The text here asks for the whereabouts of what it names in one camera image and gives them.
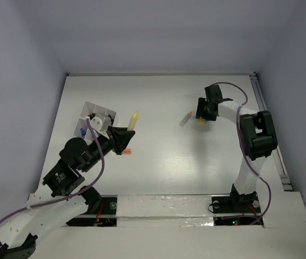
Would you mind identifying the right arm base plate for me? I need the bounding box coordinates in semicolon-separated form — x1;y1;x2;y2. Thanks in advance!
207;196;263;226

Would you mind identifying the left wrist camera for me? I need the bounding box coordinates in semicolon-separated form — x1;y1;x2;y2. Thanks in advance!
86;113;111;133

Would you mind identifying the aluminium rail right side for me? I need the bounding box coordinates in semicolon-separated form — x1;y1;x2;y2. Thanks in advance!
249;72;294;192

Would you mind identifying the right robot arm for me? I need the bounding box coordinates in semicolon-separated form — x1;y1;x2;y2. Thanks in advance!
196;82;278;214

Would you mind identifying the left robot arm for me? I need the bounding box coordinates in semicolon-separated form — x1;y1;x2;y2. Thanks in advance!
0;127;135;258

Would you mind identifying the orange eraser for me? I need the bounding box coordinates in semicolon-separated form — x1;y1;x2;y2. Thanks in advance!
123;148;132;154

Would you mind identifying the blue clear glue bottle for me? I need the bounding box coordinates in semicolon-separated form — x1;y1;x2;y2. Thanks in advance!
80;128;87;138

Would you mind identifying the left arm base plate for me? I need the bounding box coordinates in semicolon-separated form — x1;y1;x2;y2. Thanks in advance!
66;196;117;227

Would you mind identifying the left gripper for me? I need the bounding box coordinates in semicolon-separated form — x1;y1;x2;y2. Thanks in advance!
82;125;136;171

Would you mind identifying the yellow glue tube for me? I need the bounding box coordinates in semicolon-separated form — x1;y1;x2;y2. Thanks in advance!
127;110;138;131

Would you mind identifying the grey pencil shaped case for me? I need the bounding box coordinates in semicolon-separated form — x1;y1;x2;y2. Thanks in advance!
179;111;192;127

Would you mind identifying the white divided organizer tray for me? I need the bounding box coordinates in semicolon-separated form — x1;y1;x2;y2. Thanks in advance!
73;101;116;144

